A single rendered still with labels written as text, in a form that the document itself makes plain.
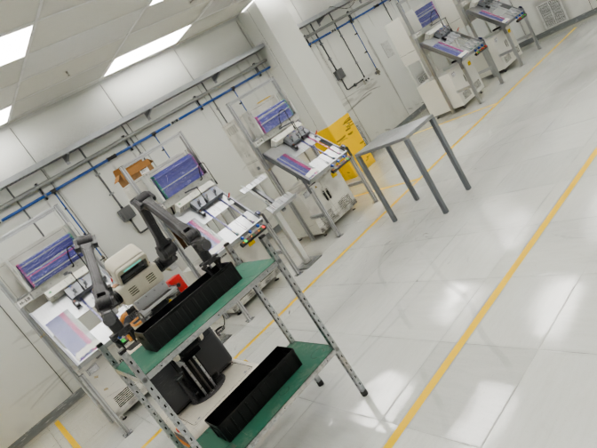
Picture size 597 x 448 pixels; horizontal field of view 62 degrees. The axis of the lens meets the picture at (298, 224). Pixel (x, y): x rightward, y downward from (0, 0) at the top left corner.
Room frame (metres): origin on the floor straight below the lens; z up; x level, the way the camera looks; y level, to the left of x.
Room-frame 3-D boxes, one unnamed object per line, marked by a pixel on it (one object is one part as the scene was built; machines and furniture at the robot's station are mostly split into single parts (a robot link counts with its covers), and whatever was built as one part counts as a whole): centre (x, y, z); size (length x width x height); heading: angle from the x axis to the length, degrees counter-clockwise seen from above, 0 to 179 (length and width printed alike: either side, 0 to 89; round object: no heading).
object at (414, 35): (8.09, -3.29, 0.95); 1.36 x 0.82 x 1.90; 33
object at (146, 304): (2.90, 0.95, 0.99); 0.28 x 0.16 x 0.22; 122
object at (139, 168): (5.51, 1.05, 1.82); 0.68 x 0.30 x 0.20; 123
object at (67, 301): (4.46, 2.03, 0.66); 1.01 x 0.73 x 1.31; 33
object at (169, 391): (3.22, 1.16, 0.59); 0.55 x 0.34 x 0.83; 122
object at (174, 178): (5.32, 0.80, 1.52); 0.51 x 0.13 x 0.27; 123
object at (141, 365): (2.49, 0.68, 0.55); 0.91 x 0.46 x 1.10; 123
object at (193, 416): (3.15, 1.11, 0.16); 0.67 x 0.64 x 0.25; 32
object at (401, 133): (4.66, -1.19, 0.40); 0.70 x 0.45 x 0.80; 31
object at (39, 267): (4.63, 2.15, 0.95); 1.35 x 0.82 x 1.90; 33
